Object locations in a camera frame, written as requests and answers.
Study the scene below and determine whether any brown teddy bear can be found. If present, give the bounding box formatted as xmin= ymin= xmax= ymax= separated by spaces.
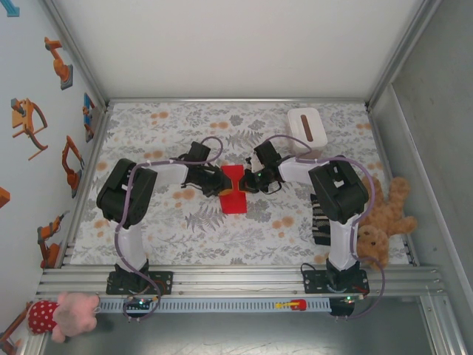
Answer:
xmin=354 ymin=175 xmax=419 ymax=271

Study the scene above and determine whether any pink plush pig toy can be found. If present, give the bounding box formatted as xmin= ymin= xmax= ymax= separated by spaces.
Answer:
xmin=27 ymin=291 xmax=101 ymax=343

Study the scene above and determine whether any white tissue box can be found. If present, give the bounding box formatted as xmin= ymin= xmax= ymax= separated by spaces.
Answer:
xmin=286 ymin=107 xmax=329 ymax=161

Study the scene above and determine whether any aluminium frame post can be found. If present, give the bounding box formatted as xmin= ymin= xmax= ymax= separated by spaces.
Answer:
xmin=43 ymin=0 xmax=111 ymax=110
xmin=364 ymin=0 xmax=444 ymax=110

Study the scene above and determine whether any floral table cloth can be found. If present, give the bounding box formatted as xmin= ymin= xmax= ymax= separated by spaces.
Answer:
xmin=69 ymin=101 xmax=410 ymax=266

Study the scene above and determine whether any orange grey gripper sticker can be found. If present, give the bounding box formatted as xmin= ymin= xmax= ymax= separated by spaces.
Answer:
xmin=10 ymin=97 xmax=50 ymax=162

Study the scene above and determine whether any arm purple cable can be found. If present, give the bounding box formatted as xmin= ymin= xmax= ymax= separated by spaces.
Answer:
xmin=253 ymin=133 xmax=389 ymax=322
xmin=113 ymin=135 xmax=225 ymax=322

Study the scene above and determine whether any red cloth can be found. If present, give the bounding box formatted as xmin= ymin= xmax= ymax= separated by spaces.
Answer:
xmin=220 ymin=164 xmax=248 ymax=215

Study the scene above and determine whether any black white striped cloth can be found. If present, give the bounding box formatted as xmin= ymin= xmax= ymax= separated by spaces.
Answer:
xmin=310 ymin=193 xmax=334 ymax=246

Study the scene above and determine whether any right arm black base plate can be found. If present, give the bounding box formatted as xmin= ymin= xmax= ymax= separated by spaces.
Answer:
xmin=302 ymin=268 xmax=370 ymax=295

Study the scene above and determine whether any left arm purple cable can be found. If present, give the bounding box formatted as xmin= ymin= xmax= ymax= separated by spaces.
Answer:
xmin=113 ymin=135 xmax=225 ymax=322

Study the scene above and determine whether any slotted grey cable duct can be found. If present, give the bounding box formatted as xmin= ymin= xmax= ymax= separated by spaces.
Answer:
xmin=98 ymin=298 xmax=333 ymax=314

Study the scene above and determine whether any wide aluminium frame rail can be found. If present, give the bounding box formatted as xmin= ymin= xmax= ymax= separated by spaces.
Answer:
xmin=35 ymin=264 xmax=446 ymax=299

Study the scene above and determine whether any red yellow toy tool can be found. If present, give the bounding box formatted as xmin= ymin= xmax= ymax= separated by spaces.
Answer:
xmin=274 ymin=298 xmax=307 ymax=312

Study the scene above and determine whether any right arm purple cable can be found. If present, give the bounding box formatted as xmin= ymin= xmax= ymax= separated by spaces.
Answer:
xmin=253 ymin=133 xmax=389 ymax=322

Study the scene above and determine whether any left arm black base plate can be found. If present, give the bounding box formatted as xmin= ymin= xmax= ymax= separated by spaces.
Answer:
xmin=106 ymin=271 xmax=174 ymax=296

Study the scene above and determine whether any blue orange wall sticker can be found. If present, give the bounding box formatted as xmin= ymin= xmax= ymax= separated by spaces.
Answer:
xmin=81 ymin=92 xmax=98 ymax=143

